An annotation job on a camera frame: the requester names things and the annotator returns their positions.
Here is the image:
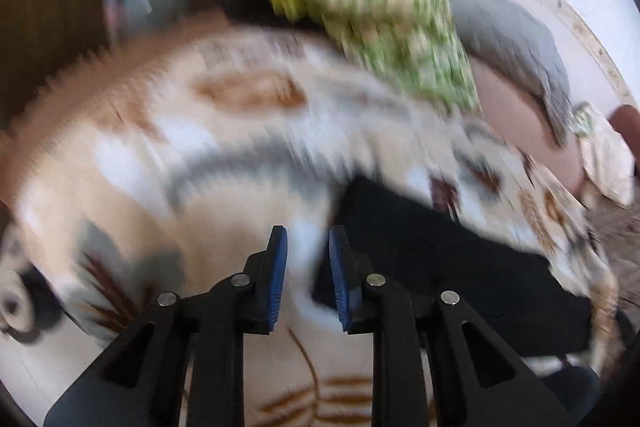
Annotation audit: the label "leaf print blanket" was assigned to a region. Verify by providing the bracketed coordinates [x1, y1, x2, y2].
[0, 14, 621, 427]

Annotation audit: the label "green checked quilt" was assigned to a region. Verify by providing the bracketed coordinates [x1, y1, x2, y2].
[215, 0, 478, 110]

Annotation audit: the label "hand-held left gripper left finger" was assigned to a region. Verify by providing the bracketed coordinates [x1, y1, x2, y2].
[44, 226, 289, 427]

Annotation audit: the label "black pants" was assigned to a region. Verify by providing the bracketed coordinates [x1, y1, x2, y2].
[312, 174, 593, 353]

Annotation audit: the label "brown sofa armrest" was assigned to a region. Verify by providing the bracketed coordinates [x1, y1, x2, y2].
[612, 104, 640, 150]

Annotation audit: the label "black white object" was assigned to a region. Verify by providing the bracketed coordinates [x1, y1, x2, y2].
[0, 227, 68, 345]

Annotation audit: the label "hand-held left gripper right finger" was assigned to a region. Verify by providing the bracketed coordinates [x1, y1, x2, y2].
[327, 225, 576, 427]

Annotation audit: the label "pink sofa cushion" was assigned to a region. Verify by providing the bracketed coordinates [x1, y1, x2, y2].
[470, 57, 586, 198]

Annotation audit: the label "grey pillow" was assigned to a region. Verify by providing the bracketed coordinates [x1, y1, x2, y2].
[442, 0, 573, 145]

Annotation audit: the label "white printed cloth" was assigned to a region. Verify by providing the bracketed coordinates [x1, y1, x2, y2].
[572, 104, 636, 208]

